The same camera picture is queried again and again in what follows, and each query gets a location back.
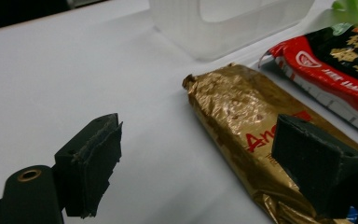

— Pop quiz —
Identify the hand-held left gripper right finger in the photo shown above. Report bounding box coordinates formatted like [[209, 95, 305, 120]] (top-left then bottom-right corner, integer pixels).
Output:
[[271, 113, 358, 218]]

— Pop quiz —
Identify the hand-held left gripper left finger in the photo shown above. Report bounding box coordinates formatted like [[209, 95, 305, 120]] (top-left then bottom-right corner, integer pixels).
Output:
[[54, 112, 124, 218]]

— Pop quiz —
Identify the red and black food packet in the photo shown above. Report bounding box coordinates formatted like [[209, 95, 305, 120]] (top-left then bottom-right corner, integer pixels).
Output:
[[258, 26, 358, 139]]

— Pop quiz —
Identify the gold foil packet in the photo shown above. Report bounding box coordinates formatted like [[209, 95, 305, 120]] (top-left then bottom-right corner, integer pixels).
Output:
[[182, 63, 358, 224]]

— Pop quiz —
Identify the green snack packet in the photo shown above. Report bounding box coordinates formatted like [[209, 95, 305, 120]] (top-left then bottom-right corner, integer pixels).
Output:
[[330, 0, 358, 28]]

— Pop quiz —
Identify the translucent plastic bin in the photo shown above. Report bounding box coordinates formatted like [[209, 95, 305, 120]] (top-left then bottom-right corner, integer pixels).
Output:
[[148, 0, 316, 62]]

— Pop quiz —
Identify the white table sheet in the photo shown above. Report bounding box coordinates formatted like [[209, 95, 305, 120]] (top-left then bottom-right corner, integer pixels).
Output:
[[0, 0, 358, 224]]

